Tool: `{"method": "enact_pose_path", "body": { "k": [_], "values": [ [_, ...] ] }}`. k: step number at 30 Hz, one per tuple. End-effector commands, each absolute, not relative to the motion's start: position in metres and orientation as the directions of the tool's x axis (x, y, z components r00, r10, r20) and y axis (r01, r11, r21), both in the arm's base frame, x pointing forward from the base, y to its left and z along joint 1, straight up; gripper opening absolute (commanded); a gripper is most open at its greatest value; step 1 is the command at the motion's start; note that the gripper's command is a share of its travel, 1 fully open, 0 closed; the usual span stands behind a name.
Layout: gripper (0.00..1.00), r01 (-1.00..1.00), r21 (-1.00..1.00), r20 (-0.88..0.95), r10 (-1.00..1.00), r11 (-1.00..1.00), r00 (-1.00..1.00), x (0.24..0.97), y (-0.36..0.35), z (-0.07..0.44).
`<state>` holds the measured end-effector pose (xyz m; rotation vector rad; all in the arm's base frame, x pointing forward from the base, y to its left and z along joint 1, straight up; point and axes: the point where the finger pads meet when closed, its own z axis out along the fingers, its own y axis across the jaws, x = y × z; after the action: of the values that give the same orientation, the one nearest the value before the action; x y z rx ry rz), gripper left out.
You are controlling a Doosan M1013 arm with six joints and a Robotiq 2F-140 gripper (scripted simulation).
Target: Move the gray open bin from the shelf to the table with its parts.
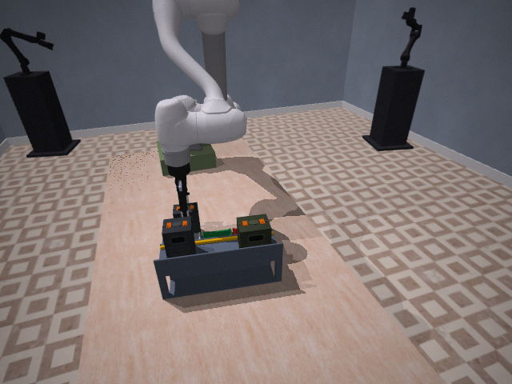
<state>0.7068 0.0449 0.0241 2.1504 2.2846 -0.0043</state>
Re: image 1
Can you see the yellow flat bar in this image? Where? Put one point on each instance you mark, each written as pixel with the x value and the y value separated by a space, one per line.
pixel 214 240

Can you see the green open bin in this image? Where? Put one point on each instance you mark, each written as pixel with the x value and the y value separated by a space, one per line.
pixel 217 233

